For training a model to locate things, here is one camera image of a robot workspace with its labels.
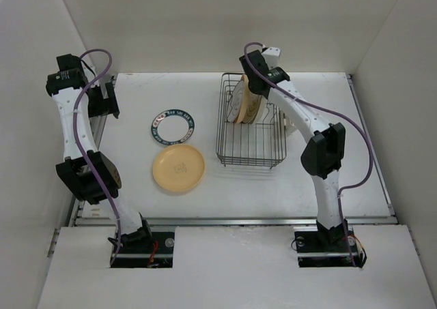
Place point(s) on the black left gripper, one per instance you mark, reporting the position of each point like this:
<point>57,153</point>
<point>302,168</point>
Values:
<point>105,106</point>

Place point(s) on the green rimmed lettered plate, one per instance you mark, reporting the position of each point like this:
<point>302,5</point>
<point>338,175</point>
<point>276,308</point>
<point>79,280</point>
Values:
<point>173,126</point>

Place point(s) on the yellow plastic plate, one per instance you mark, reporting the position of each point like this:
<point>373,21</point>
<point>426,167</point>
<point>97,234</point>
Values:
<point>178,168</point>

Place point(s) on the cream plastic plate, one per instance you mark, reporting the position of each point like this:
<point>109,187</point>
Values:
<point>251,107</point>

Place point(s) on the white plate with grey rings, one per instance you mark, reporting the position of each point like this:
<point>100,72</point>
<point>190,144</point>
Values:
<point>235,102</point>

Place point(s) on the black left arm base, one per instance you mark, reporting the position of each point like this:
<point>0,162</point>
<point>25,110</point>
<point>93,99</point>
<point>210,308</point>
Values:
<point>154,254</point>

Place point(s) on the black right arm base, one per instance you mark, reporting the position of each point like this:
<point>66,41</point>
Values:
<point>313,252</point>

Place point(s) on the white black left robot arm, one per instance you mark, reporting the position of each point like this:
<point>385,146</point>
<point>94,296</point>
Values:
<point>85,170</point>

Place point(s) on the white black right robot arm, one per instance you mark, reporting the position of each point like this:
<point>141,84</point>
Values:
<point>325,141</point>

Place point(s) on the grey wire dish rack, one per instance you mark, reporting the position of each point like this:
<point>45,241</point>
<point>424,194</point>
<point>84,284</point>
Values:
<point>260,141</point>

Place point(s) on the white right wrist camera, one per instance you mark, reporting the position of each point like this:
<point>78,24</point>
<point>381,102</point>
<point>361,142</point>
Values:
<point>271,56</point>

